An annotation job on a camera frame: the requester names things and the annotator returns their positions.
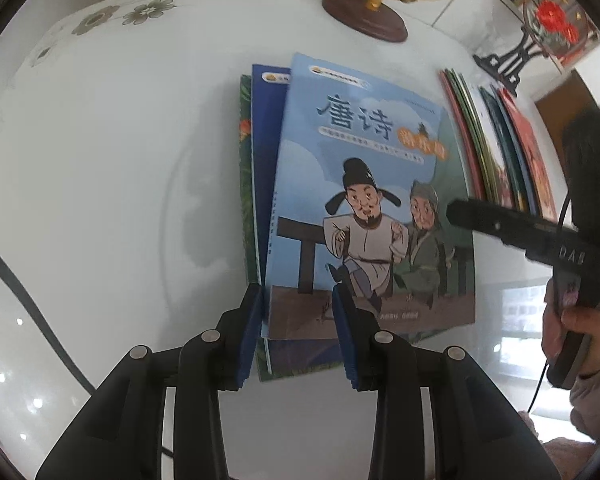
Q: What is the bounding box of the dark green insect book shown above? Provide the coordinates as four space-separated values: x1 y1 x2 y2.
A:
238 74 348 383

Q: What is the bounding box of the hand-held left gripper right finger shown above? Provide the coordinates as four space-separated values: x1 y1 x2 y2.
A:
331 285 561 480

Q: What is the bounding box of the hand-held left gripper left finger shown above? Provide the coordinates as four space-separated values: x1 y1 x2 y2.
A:
35 284 265 480

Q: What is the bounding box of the light blue poetry book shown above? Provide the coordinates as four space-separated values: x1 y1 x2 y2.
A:
260 51 477 341

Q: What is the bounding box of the dark blue eagle book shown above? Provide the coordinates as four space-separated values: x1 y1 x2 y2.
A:
250 63 346 376

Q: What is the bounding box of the black cable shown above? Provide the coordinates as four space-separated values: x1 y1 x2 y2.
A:
527 192 578 413
0 234 97 396

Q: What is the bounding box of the thin red-edged book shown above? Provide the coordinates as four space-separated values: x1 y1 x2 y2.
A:
439 67 487 200

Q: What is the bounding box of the red book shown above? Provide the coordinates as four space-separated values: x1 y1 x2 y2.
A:
497 87 557 222

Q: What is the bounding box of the green thin book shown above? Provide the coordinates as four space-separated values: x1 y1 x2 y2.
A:
447 69 498 201

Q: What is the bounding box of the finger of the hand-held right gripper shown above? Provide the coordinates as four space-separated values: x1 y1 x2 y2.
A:
446 199 578 251

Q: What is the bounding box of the pink fuzzy clothing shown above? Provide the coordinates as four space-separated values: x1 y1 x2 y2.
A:
517 410 600 480

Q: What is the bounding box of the blue thin book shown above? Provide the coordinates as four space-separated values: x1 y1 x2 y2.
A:
480 85 531 211

